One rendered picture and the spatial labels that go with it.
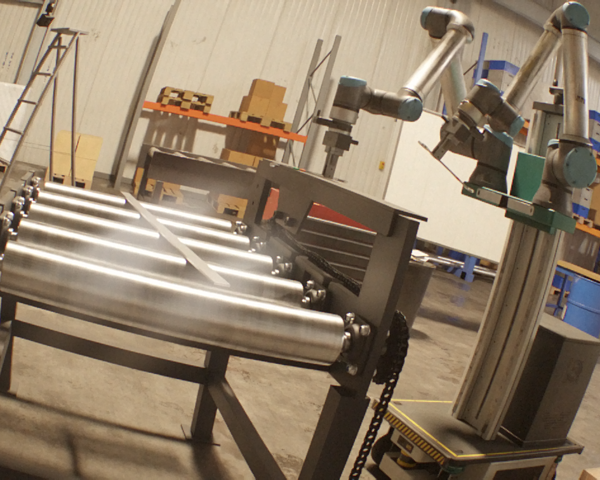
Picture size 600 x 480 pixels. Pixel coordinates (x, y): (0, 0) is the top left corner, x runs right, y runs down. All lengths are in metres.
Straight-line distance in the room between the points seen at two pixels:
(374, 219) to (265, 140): 10.05
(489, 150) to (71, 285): 1.97
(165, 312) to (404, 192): 5.37
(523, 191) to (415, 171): 3.86
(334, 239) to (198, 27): 8.31
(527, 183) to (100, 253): 1.81
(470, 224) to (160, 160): 3.04
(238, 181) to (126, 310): 5.88
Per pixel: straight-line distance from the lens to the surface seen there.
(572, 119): 2.44
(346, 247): 4.40
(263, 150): 11.70
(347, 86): 2.31
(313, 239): 4.32
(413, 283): 5.84
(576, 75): 2.46
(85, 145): 9.95
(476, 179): 2.91
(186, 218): 2.64
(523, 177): 2.93
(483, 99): 2.33
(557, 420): 3.05
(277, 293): 1.81
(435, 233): 6.73
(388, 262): 1.59
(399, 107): 2.33
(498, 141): 2.92
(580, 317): 7.27
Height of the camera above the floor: 1.24
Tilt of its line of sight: 8 degrees down
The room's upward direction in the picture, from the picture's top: 15 degrees clockwise
